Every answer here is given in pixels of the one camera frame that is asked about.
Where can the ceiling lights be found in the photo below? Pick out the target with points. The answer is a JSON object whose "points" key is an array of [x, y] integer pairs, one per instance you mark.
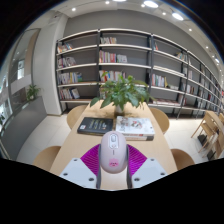
{"points": [[150, 4]]}

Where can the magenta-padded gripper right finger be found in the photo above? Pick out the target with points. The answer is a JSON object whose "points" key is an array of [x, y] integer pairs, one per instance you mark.
{"points": [[150, 170]]}

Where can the black hardcover book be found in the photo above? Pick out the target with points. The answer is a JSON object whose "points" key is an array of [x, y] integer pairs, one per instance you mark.
{"points": [[95, 125]]}

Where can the small green potted plant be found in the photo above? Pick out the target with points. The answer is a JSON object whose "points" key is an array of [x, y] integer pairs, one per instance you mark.
{"points": [[32, 91]]}

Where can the grey bookshelf unit with books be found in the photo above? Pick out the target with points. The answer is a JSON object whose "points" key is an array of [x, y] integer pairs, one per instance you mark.
{"points": [[133, 53]]}

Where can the light wooden frame chair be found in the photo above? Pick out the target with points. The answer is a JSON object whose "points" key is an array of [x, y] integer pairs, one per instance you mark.
{"points": [[218, 140], [204, 123]]}

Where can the red-spined book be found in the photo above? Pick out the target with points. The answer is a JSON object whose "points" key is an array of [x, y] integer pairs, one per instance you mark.
{"points": [[143, 137]]}

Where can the pink computer mouse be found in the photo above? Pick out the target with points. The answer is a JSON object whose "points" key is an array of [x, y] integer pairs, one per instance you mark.
{"points": [[113, 150]]}

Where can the green plant in white pot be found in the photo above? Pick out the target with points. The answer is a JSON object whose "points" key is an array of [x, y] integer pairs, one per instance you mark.
{"points": [[120, 91]]}

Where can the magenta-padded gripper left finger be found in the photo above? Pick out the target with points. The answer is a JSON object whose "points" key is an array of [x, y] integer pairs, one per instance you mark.
{"points": [[75, 170]]}

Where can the white illustrated book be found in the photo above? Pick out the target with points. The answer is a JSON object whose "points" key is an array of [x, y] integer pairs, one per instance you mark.
{"points": [[135, 125]]}

